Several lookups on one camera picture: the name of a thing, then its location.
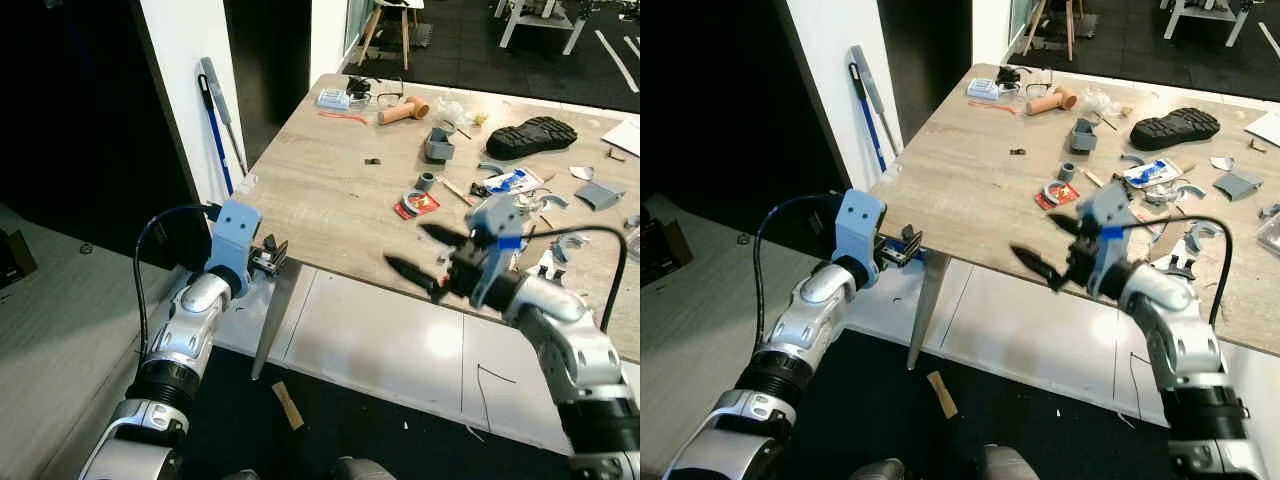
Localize red snack wrapper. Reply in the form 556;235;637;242
393;190;441;221
1035;180;1081;211

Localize blue white wrapper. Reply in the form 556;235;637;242
1122;158;1181;191
485;167;543;198

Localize light wooden table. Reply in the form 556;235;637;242
240;72;641;381
868;62;1280;371

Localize clear plastic bag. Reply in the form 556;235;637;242
1080;88;1121;119
430;95;471;126

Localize black shoe sole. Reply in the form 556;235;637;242
1130;107;1221;151
485;115;579;161

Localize brown cardboard scrap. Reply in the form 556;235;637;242
272;382;305;431
926;371;959;419

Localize flat grey plastic part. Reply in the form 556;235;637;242
1213;170;1266;201
575;178;628;211

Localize black safety glasses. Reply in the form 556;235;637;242
345;75;406;106
995;65;1053;98

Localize grey right robot foot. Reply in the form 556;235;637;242
330;456;386;480
980;445;1031;480

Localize dark cardboard box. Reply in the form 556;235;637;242
0;230;39;291
640;218;693;286

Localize wooden legged stool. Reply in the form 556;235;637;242
357;0;426;71
1022;0;1081;61

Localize white paper sheet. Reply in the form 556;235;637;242
600;118;641;156
1243;110;1280;148

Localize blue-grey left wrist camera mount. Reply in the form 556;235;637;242
833;188;889;271
207;198;263;299

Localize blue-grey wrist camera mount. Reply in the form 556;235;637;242
465;195;531;306
1085;182;1141;299
833;188;889;271
207;198;263;299

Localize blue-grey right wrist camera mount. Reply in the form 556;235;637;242
465;195;531;306
1085;182;1141;299

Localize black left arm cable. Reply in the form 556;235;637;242
135;203;221;361
752;193;846;341

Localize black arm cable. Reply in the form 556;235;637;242
135;203;221;361
752;193;846;341
1125;213;1233;326
515;225;629;336

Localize tan cylindrical handle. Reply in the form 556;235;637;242
1025;87;1079;116
377;96;431;126

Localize blue handled mop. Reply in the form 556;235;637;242
848;62;889;173
197;72;236;196

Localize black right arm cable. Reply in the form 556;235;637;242
1125;213;1233;326
515;225;629;336

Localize grey handled broom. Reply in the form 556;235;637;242
850;45;901;156
200;57;249;176

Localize white metal frame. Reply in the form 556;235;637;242
497;0;591;56
1160;0;1251;49

